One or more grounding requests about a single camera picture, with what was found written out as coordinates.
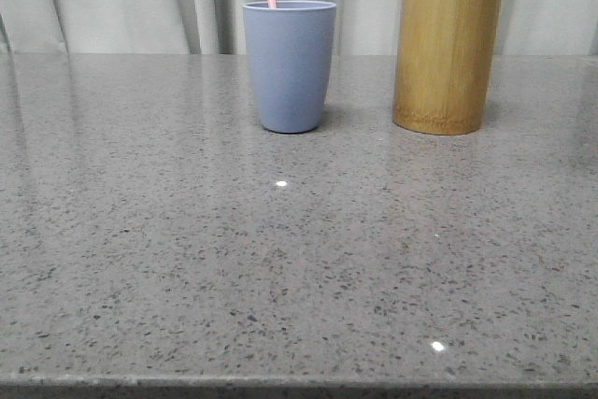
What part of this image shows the bamboo cylindrical holder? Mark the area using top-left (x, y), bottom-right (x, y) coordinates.
top-left (392, 0), bottom-right (502, 135)

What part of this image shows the blue plastic cup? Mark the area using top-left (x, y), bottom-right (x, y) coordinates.
top-left (243, 1), bottom-right (336, 134)

